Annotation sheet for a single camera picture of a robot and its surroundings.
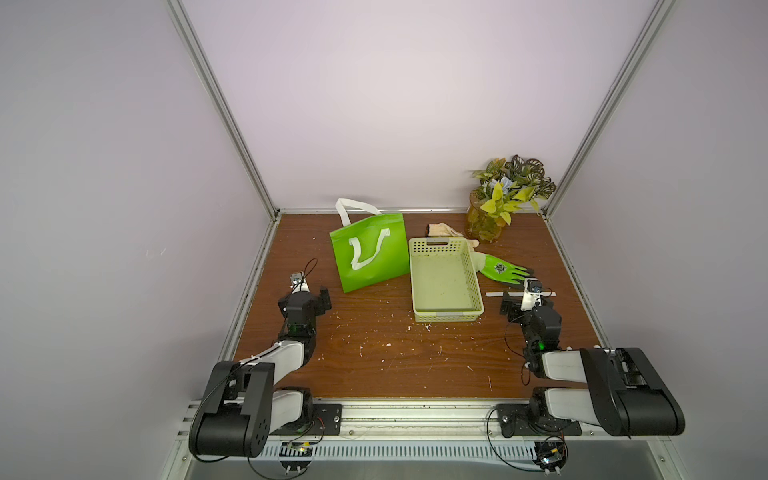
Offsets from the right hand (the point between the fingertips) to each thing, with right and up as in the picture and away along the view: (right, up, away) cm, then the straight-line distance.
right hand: (525, 288), depth 88 cm
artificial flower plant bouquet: (-4, +33, +4) cm, 33 cm away
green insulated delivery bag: (-47, +13, +3) cm, 49 cm away
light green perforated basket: (-23, -1, +10) cm, 25 cm away
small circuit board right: (-2, -37, -18) cm, 41 cm away
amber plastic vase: (-8, +20, +21) cm, 30 cm away
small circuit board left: (-64, -37, -16) cm, 76 cm away
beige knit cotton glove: (-23, +18, +26) cm, 39 cm away
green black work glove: (-3, +4, +13) cm, 14 cm away
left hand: (-66, 0, +2) cm, 66 cm away
